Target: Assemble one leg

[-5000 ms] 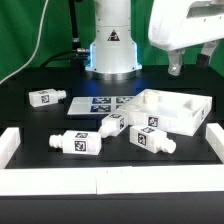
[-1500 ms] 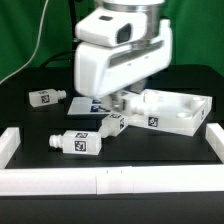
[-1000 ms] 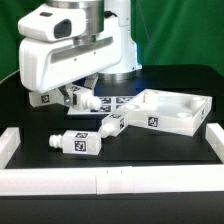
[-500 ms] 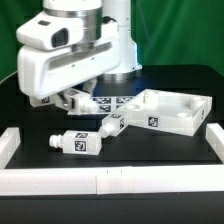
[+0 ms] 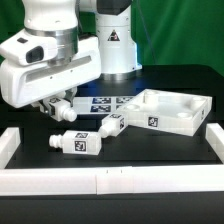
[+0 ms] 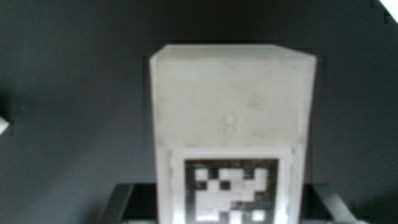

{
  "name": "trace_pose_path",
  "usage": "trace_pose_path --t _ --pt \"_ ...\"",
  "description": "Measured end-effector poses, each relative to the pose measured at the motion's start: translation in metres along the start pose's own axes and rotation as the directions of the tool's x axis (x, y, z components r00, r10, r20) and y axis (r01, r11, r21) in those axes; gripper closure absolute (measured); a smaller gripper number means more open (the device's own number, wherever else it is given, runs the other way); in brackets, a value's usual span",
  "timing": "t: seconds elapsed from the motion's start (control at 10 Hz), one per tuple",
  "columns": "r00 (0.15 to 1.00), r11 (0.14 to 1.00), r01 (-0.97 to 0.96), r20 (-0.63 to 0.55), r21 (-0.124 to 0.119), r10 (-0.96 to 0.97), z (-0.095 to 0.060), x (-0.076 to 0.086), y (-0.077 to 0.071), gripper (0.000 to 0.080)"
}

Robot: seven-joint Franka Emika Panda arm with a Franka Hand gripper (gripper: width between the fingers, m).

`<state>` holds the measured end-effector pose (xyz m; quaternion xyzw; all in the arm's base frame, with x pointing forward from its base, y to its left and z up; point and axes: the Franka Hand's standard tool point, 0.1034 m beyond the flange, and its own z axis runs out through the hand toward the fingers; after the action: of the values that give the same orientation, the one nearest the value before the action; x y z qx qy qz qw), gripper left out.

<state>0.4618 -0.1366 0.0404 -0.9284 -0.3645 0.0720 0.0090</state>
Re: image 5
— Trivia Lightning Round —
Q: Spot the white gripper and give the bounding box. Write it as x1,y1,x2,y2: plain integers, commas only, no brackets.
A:
0,37,101,115

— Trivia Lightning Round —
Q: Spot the white square tabletop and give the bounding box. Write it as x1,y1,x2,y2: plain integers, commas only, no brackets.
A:
118,89,212,136

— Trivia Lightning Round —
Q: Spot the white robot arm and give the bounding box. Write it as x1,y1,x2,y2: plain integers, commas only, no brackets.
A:
0,0,141,121

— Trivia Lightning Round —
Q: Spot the white AprilTag sheet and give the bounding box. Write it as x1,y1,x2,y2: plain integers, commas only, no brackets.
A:
73,96,132,115

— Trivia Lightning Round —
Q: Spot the white U-shaped fence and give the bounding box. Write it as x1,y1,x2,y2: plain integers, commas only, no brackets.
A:
0,127,224,196

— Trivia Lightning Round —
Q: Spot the green backdrop curtain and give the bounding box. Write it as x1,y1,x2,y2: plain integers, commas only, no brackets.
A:
0,0,224,76

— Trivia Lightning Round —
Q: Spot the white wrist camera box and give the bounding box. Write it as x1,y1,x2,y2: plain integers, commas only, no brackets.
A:
0,29,58,66

